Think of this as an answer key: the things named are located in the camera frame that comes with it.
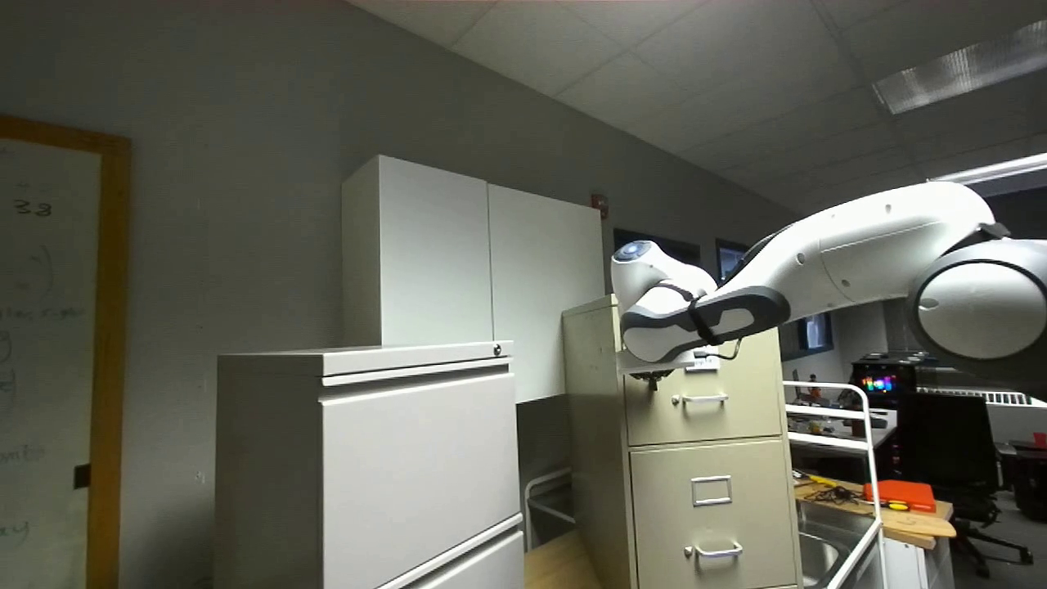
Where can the cluttered wooden workbench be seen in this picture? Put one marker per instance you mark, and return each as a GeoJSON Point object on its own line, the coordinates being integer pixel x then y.
{"type": "Point", "coordinates": [916, 524]}

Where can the beige metal filing cabinet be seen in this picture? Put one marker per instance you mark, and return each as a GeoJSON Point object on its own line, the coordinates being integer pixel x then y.
{"type": "Point", "coordinates": [593, 437]}

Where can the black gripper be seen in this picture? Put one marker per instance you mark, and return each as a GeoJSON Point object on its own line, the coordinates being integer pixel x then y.
{"type": "Point", "coordinates": [660, 378]}

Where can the silver drawer label holder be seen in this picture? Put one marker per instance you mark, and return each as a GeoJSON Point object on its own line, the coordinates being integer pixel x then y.
{"type": "Point", "coordinates": [710, 488]}

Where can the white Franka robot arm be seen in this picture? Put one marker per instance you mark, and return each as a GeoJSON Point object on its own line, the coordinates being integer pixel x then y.
{"type": "Point", "coordinates": [861, 256]}

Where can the orange tool case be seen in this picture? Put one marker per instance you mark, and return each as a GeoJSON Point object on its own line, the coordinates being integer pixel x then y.
{"type": "Point", "coordinates": [902, 495]}

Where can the beige filing cabinet drawer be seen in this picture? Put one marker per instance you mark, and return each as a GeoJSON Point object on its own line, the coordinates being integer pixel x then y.
{"type": "Point", "coordinates": [752, 399]}
{"type": "Point", "coordinates": [665, 512]}

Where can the black office chair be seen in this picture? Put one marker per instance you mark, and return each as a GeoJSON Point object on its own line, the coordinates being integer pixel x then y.
{"type": "Point", "coordinates": [967, 461]}

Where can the fluorescent ceiling light panel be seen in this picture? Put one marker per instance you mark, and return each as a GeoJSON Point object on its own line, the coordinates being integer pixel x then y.
{"type": "Point", "coordinates": [958, 69]}

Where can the wood-framed whiteboard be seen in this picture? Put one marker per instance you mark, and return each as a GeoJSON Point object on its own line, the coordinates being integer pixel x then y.
{"type": "Point", "coordinates": [49, 363]}

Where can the tall white two-door cabinet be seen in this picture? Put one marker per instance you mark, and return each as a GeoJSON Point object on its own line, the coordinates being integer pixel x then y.
{"type": "Point", "coordinates": [435, 265]}

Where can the grey lateral file cabinet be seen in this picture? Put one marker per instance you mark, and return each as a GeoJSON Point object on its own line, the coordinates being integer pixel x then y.
{"type": "Point", "coordinates": [413, 469]}

